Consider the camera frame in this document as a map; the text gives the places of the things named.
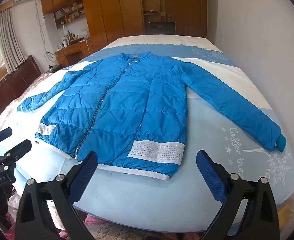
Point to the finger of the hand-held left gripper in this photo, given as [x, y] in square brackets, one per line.
[1, 134]
[19, 148]

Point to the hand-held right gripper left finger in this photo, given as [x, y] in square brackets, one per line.
[83, 177]

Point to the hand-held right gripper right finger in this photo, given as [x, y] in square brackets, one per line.
[210, 177]

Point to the blue quilted jacket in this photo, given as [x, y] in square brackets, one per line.
[137, 110]

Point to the pink floral quilt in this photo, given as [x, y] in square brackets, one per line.
[24, 90]

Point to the pink knit clothing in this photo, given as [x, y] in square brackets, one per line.
[107, 226]

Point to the dark wooden headboard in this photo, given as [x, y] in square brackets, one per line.
[14, 80]

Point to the bed with blue printed sheet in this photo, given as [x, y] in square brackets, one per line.
[142, 200]

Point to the beige curtain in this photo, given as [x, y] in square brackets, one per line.
[11, 37]

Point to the wooden desk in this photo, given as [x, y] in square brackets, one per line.
[72, 51]

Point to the black chair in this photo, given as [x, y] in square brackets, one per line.
[162, 27]

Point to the wooden wardrobe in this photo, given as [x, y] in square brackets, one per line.
[117, 10]

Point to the wooden door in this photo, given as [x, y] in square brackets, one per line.
[184, 7]

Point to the wooden wall shelf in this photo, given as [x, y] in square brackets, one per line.
[69, 12]

